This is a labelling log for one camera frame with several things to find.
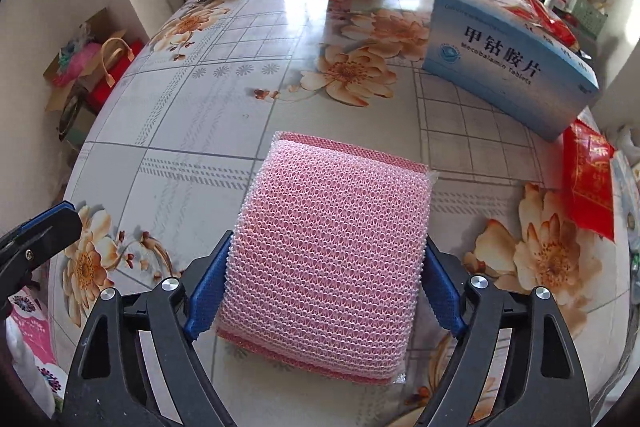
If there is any pink scrub sponge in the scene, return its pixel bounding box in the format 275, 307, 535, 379
217, 131, 436, 384

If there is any red snack packet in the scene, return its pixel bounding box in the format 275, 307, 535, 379
561, 119, 615, 241

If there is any blue medicine box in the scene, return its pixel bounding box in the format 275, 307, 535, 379
423, 0, 599, 142

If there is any cardboard box with bags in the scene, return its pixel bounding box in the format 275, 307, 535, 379
43, 8, 143, 150

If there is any green plastic basket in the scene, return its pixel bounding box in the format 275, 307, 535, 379
567, 0, 608, 39

